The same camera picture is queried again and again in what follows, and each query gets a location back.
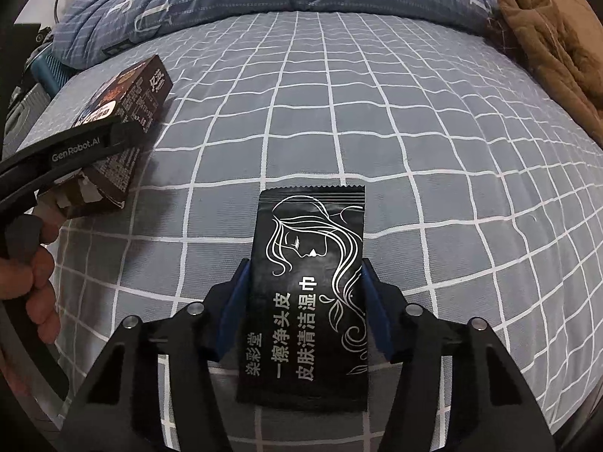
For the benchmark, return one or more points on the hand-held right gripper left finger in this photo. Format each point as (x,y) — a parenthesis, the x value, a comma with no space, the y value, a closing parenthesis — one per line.
(233,310)

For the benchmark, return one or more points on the teal suitcase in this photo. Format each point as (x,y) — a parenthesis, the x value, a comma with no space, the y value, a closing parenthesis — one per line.
(47,73)

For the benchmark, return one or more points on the dark brown snack box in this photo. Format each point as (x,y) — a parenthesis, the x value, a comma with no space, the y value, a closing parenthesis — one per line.
(136,94)

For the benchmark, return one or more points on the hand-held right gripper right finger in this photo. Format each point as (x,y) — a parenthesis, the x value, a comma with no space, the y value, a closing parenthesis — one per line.
(379,320)

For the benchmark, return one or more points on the person's left hand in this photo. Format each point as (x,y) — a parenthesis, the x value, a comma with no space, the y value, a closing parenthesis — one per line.
(33,287)

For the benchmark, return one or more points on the blue striped quilt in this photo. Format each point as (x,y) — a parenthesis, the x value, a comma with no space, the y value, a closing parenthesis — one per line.
(235,0)

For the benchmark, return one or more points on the grey suitcase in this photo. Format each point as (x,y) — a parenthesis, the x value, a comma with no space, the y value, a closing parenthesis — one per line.
(26,113)

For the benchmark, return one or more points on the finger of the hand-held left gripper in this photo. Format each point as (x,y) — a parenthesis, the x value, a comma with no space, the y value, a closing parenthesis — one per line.
(125,134)

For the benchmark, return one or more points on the black wet wipe packet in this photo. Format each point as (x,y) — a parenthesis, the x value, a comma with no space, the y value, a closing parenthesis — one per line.
(306,292)

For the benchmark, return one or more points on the brown fleece jacket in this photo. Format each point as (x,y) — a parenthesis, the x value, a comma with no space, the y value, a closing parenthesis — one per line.
(556,47)

